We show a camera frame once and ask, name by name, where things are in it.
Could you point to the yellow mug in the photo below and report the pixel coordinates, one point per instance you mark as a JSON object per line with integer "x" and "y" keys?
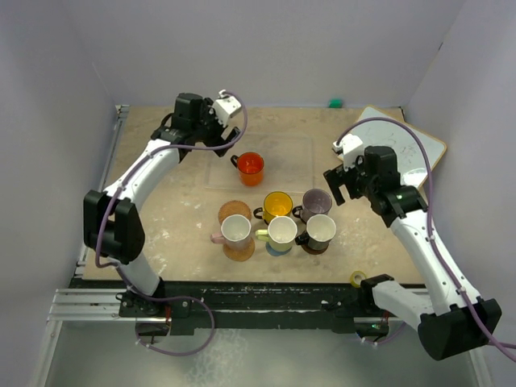
{"x": 276, "y": 204}

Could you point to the green object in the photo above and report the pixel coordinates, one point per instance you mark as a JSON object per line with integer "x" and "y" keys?
{"x": 335, "y": 103}

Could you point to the clear plastic tray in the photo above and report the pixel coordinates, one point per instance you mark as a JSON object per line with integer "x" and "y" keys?
{"x": 288, "y": 164}

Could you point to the aluminium frame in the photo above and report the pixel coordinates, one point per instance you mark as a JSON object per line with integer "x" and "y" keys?
{"x": 86, "y": 304}

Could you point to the small whiteboard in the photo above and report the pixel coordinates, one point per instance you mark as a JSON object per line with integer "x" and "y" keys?
{"x": 410, "y": 161}

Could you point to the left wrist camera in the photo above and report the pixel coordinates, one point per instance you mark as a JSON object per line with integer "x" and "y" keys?
{"x": 225, "y": 107}

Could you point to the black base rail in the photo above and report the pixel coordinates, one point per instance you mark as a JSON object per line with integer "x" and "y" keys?
{"x": 186, "y": 306}

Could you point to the dark wooden coaster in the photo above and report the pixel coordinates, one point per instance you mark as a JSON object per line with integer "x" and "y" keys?
{"x": 314, "y": 250}

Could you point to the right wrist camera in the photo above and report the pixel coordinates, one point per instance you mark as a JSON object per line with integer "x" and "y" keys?
{"x": 348, "y": 149}

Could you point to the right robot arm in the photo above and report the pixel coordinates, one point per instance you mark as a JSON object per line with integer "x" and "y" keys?
{"x": 454, "y": 317}

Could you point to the blue smiley coaster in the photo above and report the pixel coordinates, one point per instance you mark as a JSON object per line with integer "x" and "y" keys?
{"x": 271, "y": 251}

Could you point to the olive green mug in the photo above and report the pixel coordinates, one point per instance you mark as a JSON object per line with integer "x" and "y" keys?
{"x": 280, "y": 233}

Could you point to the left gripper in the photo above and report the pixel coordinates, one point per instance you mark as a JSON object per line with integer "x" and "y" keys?
{"x": 218, "y": 140}

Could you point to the purple grey mug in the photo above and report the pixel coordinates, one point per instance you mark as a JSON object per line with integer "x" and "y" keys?
{"x": 314, "y": 201}

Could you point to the black mug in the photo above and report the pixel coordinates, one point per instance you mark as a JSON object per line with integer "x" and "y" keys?
{"x": 320, "y": 231}

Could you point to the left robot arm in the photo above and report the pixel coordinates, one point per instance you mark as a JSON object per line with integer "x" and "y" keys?
{"x": 111, "y": 223}

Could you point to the orange mug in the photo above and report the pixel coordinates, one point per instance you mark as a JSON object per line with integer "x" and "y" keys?
{"x": 250, "y": 166}

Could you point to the pink mug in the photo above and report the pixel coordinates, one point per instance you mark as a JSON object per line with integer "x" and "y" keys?
{"x": 235, "y": 233}

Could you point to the woven rattan coaster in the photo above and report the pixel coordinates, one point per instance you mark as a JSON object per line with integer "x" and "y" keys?
{"x": 239, "y": 255}
{"x": 234, "y": 207}

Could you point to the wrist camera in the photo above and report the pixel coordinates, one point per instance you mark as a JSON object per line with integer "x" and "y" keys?
{"x": 348, "y": 149}
{"x": 225, "y": 107}

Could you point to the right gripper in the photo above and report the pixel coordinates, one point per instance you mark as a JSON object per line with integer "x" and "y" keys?
{"x": 338, "y": 176}

